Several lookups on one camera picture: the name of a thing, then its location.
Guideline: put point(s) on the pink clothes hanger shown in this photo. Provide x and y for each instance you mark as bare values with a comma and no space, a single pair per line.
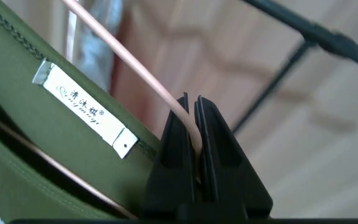
129,60

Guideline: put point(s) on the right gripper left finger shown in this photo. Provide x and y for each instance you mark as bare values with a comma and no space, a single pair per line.
169,180

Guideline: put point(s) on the green garment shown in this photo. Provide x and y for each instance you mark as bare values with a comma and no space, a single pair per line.
42,118

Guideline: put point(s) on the black clothes rack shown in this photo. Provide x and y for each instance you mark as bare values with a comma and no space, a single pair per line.
331,39

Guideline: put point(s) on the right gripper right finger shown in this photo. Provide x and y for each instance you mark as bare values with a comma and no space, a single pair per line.
238,186

